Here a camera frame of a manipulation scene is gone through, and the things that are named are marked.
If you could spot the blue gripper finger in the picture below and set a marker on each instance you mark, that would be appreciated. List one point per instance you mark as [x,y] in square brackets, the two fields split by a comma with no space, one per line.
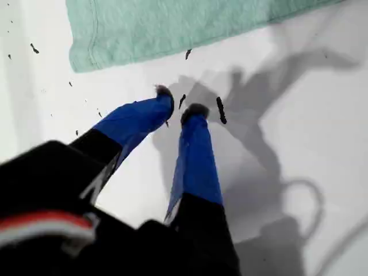
[197,161]
[135,120]

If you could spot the black rubber scrap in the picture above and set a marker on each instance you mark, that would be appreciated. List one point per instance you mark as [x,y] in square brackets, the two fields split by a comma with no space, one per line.
[221,110]

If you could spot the pale green T-shirt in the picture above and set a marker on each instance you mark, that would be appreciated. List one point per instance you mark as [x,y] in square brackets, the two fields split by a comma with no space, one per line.
[158,28]

